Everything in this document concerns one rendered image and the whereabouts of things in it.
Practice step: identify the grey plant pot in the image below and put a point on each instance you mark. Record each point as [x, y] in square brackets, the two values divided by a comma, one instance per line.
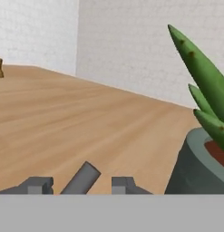
[192, 169]

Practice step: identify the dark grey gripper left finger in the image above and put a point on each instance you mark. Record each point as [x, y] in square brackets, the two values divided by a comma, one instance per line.
[37, 184]

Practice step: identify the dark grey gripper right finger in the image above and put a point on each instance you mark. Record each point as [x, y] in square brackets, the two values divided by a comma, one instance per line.
[124, 185]

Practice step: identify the green aloe plant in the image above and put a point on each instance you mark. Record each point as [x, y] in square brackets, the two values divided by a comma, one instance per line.
[207, 78]

